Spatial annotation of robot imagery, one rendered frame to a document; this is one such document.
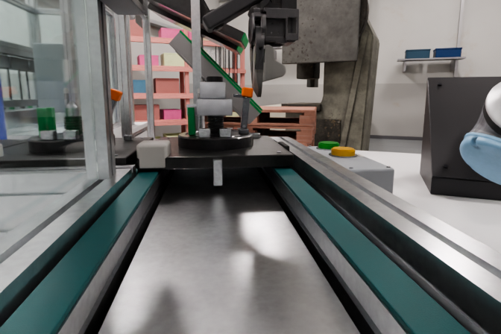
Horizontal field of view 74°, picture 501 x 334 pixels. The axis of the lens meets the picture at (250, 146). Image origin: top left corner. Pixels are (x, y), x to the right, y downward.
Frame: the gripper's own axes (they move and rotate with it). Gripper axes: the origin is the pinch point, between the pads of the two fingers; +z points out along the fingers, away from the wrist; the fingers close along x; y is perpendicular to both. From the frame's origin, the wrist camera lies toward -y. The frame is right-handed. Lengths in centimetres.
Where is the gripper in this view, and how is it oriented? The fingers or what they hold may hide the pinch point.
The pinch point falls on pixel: (255, 90)
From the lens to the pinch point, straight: 62.5
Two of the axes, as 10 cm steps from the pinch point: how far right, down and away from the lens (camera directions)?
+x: -1.2, -1.6, 9.8
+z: 0.0, 9.9, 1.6
